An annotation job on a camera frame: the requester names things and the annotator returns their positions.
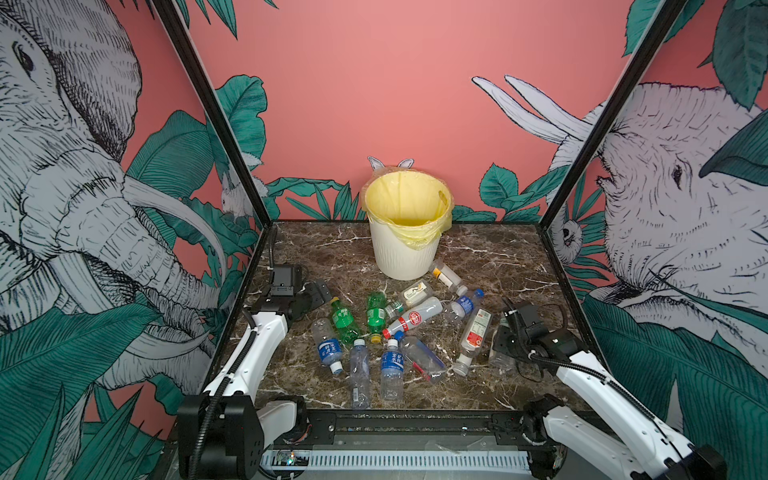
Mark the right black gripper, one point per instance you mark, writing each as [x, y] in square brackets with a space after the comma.
[500, 339]

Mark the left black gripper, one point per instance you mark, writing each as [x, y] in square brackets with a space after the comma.
[314, 297]

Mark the clear bottle red white label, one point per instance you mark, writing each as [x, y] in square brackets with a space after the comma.
[471, 340]

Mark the clear bottle green cap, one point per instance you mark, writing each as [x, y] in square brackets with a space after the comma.
[503, 366]

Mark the green bottle yellow cap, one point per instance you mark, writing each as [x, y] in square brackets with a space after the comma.
[344, 322]

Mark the clear bottle blue label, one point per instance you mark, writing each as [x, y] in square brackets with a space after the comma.
[328, 346]

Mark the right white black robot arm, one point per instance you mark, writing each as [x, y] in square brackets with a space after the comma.
[636, 444]

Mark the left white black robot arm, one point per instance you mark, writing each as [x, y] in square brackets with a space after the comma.
[221, 433]

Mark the white ribbed plastic bin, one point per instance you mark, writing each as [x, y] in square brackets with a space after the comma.
[395, 258]

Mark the yellow plastic bin liner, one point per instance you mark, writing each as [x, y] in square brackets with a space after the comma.
[415, 206]

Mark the green bottle green label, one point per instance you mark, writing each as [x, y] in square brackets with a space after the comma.
[376, 315]

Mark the crushed clear bottle blue cap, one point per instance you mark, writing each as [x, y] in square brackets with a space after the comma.
[422, 358]

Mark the clear bottle white cap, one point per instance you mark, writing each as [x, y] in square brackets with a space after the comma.
[360, 381]

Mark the clear bottle orange label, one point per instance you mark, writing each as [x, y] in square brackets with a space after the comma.
[441, 272]

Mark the small clear bottle cream label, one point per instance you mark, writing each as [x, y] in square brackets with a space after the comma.
[408, 298]

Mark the blue label bottle white cap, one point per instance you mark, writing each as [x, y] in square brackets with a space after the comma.
[392, 372]

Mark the white perforated vent strip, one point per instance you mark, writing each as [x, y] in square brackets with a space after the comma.
[359, 460]

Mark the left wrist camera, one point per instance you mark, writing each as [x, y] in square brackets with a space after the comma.
[286, 280]

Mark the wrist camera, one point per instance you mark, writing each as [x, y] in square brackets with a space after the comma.
[526, 323]
[286, 280]

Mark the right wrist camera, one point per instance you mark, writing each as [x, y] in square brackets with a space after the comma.
[526, 323]

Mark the black front rail frame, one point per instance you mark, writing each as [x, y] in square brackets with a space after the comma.
[325, 426]

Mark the left black corner post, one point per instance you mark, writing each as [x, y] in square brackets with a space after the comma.
[169, 15]

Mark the black corner post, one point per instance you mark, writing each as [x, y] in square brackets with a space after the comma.
[169, 15]
[660, 24]

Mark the right black corner post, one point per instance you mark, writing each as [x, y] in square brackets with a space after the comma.
[660, 24]

